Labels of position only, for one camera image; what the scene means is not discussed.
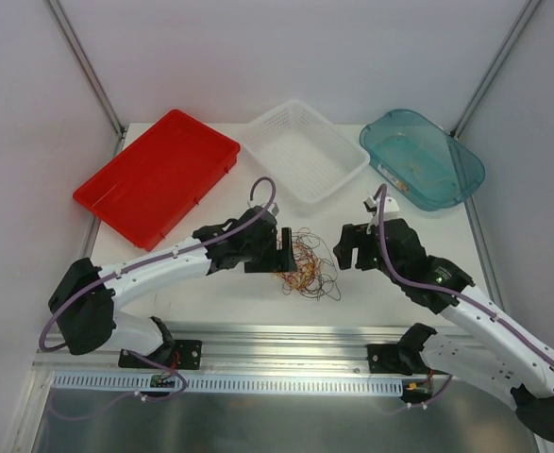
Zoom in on red yellow black wires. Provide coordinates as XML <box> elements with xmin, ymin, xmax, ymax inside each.
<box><xmin>276</xmin><ymin>226</ymin><xmax>342</xmax><ymax>303</ymax></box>

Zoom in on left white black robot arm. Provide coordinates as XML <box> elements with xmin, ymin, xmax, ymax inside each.
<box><xmin>48</xmin><ymin>206</ymin><xmax>297</xmax><ymax>367</ymax></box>

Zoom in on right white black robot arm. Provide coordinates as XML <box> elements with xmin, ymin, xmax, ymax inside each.
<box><xmin>333</xmin><ymin>219</ymin><xmax>554</xmax><ymax>443</ymax></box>

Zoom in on teal translucent plastic bin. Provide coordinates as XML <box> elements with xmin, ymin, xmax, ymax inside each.
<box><xmin>359</xmin><ymin>109</ymin><xmax>485</xmax><ymax>211</ymax></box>

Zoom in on white perforated plastic basket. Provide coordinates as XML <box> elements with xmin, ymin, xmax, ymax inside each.
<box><xmin>236</xmin><ymin>100</ymin><xmax>369</xmax><ymax>217</ymax></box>

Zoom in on red plastic tray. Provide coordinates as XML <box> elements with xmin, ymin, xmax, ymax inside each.
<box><xmin>73</xmin><ymin>109</ymin><xmax>241</xmax><ymax>252</ymax></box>

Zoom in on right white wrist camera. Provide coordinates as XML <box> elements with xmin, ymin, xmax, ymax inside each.
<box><xmin>363</xmin><ymin>195</ymin><xmax>400</xmax><ymax>227</ymax></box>

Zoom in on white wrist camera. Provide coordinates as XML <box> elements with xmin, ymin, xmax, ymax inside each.
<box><xmin>247</xmin><ymin>200</ymin><xmax>279</xmax><ymax>217</ymax></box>
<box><xmin>363</xmin><ymin>195</ymin><xmax>400</xmax><ymax>227</ymax></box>

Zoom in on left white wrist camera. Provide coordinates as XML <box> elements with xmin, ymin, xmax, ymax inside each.
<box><xmin>247</xmin><ymin>200</ymin><xmax>279</xmax><ymax>217</ymax></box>

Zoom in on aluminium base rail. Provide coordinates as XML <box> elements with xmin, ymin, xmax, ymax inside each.
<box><xmin>33</xmin><ymin>320</ymin><xmax>535</xmax><ymax>378</ymax></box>

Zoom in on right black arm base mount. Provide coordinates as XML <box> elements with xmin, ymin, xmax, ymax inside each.
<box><xmin>366</xmin><ymin>344</ymin><xmax>428</xmax><ymax>376</ymax></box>

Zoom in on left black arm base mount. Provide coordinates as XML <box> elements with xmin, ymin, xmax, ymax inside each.
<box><xmin>118</xmin><ymin>340</ymin><xmax>203</xmax><ymax>370</ymax></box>

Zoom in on white slotted cable duct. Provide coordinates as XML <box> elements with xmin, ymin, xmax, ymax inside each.
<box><xmin>52</xmin><ymin>372</ymin><xmax>403</xmax><ymax>397</ymax></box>

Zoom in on right aluminium frame post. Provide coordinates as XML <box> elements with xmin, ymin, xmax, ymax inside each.
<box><xmin>448</xmin><ymin>0</ymin><xmax>544</xmax><ymax>139</ymax></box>

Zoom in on aluminium frame post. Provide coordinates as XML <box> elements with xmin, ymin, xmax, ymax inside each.
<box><xmin>448</xmin><ymin>0</ymin><xmax>544</xmax><ymax>139</ymax></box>
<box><xmin>42</xmin><ymin>0</ymin><xmax>126</xmax><ymax>138</ymax></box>

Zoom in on left aluminium frame post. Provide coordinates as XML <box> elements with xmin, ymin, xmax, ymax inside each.
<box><xmin>42</xmin><ymin>0</ymin><xmax>126</xmax><ymax>138</ymax></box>

